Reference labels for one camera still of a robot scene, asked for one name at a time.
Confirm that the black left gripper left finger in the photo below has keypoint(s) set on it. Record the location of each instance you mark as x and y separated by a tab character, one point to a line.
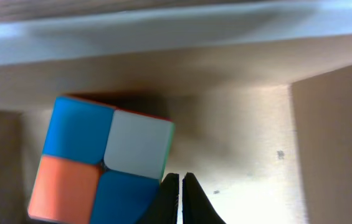
164	207

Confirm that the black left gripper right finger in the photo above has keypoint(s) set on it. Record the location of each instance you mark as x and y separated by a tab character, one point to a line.
197	209

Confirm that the colourful puzzle cube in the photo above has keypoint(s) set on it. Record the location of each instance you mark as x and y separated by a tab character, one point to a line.
103	159

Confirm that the white cardboard box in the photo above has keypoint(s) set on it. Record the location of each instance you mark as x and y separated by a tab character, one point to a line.
260	94

